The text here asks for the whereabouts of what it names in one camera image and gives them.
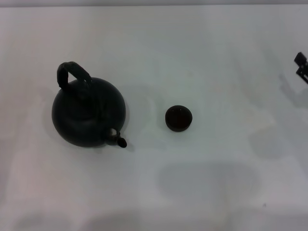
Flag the small dark brown teacup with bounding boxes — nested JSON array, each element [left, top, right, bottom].
[[165, 105, 193, 132]]

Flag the black round teapot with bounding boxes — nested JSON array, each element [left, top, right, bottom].
[[51, 61, 129, 148]]

